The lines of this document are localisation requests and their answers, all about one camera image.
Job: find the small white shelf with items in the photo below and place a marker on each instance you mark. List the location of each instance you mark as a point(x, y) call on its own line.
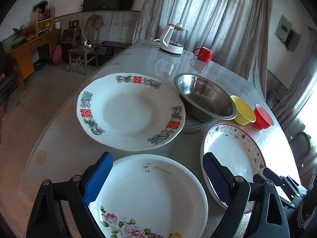
point(42, 17)

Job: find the side window curtain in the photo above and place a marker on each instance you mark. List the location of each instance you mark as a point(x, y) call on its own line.
point(297, 96)

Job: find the dark round-back chair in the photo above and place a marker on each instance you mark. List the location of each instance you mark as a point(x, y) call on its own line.
point(300, 145)

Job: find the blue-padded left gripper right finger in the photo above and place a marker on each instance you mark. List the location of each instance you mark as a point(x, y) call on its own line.
point(235, 191)

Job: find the stainless steel bowl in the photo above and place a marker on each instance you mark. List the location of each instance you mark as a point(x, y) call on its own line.
point(203, 99)

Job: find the white plate purple floral rim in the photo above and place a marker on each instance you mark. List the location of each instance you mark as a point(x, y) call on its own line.
point(235, 149)

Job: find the dark wooden bench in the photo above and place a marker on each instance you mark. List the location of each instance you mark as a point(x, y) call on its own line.
point(111, 46)

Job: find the yellow plastic bowl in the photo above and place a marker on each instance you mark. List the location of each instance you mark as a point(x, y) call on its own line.
point(245, 114)

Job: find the red plastic bowl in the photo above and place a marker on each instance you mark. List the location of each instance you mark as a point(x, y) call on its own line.
point(263, 119)

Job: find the white plate red double-happiness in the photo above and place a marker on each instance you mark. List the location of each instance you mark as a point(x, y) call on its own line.
point(130, 112)

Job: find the black space heater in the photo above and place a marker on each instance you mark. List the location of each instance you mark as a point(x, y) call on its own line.
point(71, 38)

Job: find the orange wooden desk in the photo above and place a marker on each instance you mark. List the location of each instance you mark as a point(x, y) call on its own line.
point(21, 55)

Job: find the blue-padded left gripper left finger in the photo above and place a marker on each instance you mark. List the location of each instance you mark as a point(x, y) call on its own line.
point(47, 217)

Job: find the wooden chair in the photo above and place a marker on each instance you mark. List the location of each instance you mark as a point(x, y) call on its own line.
point(88, 50)

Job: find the pink bag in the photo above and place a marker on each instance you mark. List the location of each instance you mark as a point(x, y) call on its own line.
point(57, 55)

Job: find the white plate rose pattern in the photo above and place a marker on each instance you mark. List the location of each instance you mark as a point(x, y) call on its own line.
point(149, 195)

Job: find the white glass electric kettle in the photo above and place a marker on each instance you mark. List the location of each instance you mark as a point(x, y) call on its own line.
point(172, 39)

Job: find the beige window curtain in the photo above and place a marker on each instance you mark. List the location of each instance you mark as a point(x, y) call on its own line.
point(236, 31)

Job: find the wall electrical box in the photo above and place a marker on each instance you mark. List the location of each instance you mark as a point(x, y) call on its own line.
point(287, 35)

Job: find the red mug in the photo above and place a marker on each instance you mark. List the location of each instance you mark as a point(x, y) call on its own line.
point(204, 54)

